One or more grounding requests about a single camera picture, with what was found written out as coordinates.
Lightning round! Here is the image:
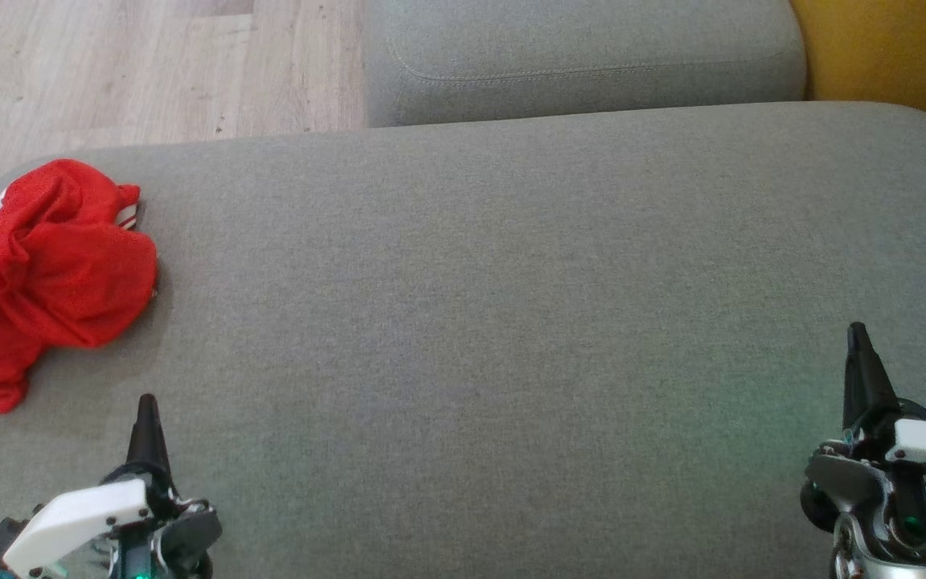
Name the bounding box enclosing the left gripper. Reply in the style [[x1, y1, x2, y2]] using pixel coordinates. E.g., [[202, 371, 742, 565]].
[[5, 394, 223, 579]]

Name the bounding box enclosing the red shirt with white sleeves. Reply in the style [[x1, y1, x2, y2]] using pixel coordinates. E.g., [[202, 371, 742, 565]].
[[0, 158, 160, 348]]

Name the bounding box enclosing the large grey sofa seat cushion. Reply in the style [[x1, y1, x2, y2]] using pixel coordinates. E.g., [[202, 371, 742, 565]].
[[0, 101, 926, 579]]

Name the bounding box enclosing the small grey sofa cushion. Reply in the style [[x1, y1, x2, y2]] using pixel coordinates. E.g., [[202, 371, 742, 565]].
[[363, 0, 808, 128]]

